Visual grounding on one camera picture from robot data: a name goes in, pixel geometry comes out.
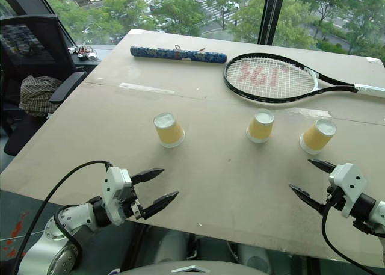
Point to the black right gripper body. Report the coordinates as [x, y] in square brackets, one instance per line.
[336, 198]

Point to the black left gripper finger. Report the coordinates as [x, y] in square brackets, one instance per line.
[147, 175]
[159, 204]

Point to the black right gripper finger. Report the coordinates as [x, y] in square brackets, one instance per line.
[323, 166]
[309, 199]

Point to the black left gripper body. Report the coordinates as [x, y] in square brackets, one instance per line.
[133, 204]

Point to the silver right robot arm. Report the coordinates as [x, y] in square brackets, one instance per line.
[368, 210]

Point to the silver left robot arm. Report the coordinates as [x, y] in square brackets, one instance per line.
[45, 248]

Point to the yellow paper cup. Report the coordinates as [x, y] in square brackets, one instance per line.
[315, 136]
[170, 133]
[260, 130]

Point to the silver robot torso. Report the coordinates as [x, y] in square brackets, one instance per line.
[192, 267]

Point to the black white tennis racket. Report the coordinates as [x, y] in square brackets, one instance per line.
[370, 90]

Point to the blue patterned tube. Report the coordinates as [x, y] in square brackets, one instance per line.
[156, 53]

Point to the checked cloth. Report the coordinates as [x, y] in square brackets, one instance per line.
[37, 94]

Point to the small electronics clutter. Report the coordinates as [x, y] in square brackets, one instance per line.
[84, 52]

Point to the black office chair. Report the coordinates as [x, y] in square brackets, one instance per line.
[27, 46]

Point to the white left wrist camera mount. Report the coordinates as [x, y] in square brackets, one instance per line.
[115, 190]

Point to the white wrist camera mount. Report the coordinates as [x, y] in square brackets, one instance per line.
[350, 178]
[115, 190]

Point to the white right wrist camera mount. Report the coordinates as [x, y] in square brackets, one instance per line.
[350, 178]

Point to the black window frame post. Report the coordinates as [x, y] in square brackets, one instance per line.
[272, 13]

